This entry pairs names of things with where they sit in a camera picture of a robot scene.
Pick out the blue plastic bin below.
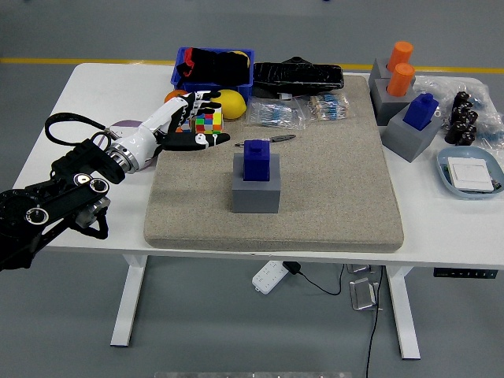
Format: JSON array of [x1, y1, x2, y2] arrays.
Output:
[[170, 46, 256, 104]]

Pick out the black plastic-wrapped keyboard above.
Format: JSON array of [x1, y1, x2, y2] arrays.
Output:
[[251, 61, 346, 99]]

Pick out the grey-brown table mat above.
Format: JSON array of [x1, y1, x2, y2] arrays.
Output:
[[143, 74, 406, 253]]

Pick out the black red cloth gloves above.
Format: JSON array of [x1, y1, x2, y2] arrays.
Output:
[[176, 46, 251, 86]]

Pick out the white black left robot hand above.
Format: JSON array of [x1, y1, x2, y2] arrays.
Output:
[[113, 90, 232, 169]]

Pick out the black floor cable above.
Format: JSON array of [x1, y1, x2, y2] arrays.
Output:
[[365, 266, 385, 378]]

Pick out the clear bag of small parts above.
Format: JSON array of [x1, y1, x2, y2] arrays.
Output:
[[413, 75, 487, 115], [470, 84, 504, 150]]

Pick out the black plug with cord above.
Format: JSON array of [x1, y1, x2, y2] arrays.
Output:
[[282, 261, 346, 296]]

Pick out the black table control panel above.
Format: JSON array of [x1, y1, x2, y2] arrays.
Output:
[[433, 267, 499, 279]]

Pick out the purple dish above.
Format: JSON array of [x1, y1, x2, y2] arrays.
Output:
[[106, 119, 159, 171]]

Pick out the grey round-slot seal holder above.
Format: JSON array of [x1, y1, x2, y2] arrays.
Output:
[[369, 57, 417, 86], [369, 77, 424, 127]]

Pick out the clear bag of brown resistors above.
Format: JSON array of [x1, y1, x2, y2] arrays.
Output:
[[306, 93, 351, 122]]

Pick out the white table leg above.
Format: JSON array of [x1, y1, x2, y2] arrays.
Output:
[[385, 265, 421, 360], [109, 254, 149, 347]]

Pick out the clear bag of blue resistors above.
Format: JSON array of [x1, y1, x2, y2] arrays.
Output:
[[246, 97, 308, 131]]

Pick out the orange round seal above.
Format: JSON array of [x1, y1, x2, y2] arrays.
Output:
[[386, 62, 416, 98], [387, 40, 414, 72]]

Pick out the yellow lemon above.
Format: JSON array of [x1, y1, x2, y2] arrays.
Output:
[[217, 89, 248, 120]]

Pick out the grey square-slot seal holder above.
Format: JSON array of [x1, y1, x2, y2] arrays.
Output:
[[380, 106, 444, 163], [231, 152, 281, 214]]

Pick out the black silver pen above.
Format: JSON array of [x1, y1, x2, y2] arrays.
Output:
[[235, 134, 297, 149]]

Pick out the white wall switch panel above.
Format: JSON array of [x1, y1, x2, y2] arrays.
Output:
[[447, 156, 496, 193]]

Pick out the white power strip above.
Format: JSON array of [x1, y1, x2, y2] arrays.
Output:
[[251, 260, 287, 295]]

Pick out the light blue dish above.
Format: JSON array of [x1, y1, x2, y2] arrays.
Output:
[[435, 146, 504, 201]]

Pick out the blue square seal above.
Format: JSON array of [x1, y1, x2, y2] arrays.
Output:
[[242, 139, 272, 182], [403, 92, 439, 132]]

